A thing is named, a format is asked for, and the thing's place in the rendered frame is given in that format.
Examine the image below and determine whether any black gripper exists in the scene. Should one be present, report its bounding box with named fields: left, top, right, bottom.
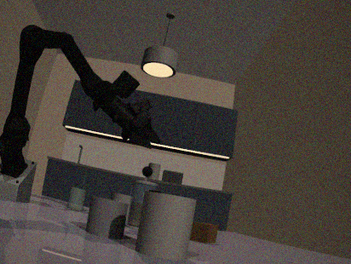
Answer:
left=110, top=103, right=161, bottom=149

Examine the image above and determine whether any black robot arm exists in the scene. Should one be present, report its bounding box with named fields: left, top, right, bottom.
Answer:
left=0, top=25, right=140, bottom=178

